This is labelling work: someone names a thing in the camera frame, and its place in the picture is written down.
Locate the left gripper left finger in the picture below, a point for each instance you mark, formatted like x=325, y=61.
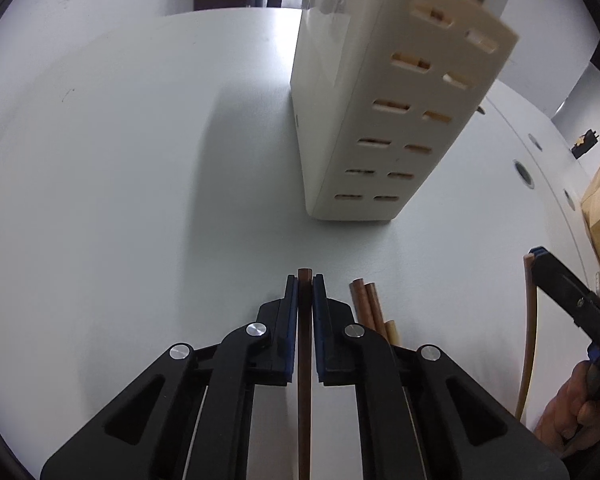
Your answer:
x=188, y=415

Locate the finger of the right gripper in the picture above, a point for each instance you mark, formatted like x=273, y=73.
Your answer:
x=559, y=283

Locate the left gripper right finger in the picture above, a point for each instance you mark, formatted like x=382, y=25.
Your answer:
x=420, y=415

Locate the light tan chopstick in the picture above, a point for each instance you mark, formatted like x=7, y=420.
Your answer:
x=529, y=336

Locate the reddish brown chopstick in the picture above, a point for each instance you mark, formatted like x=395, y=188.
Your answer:
x=304, y=369

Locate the right hand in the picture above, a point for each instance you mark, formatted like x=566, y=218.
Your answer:
x=570, y=422

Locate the tan chopstick on table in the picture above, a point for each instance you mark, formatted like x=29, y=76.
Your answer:
x=392, y=333

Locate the brown chopstick on table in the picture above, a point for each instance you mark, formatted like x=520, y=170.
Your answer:
x=367, y=306

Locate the small black object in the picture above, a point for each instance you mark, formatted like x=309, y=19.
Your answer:
x=584, y=143

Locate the cream plastic utensil holder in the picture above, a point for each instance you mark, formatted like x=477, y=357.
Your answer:
x=381, y=89

